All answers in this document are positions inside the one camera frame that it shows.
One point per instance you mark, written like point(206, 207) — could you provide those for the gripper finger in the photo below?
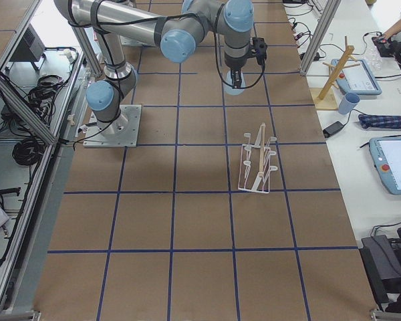
point(236, 80)

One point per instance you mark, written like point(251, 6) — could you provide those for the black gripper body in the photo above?
point(234, 71)

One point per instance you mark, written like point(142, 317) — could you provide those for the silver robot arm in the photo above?
point(177, 37)

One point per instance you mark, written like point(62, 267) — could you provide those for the blue cup on desk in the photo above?
point(348, 103)

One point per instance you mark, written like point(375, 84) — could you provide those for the wooden mug tree stand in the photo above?
point(324, 98)

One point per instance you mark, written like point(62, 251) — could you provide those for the upper teach pendant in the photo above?
point(358, 78)

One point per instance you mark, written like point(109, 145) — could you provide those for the teach pendant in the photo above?
point(358, 78)
point(386, 155)

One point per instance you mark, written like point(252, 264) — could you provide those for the blue plaid pouch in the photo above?
point(379, 121)

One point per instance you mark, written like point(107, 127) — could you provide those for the lower teach pendant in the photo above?
point(386, 155)

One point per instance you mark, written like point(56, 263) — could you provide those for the grey electronics box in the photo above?
point(30, 48)

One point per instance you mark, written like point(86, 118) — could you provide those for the black laptop bag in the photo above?
point(381, 256)

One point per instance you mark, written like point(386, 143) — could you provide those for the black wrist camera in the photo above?
point(258, 49)

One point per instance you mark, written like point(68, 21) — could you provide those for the white wire cup rack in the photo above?
point(255, 167)

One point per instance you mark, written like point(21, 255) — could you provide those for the aluminium frame post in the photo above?
point(322, 26)

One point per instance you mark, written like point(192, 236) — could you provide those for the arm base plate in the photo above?
point(122, 132)

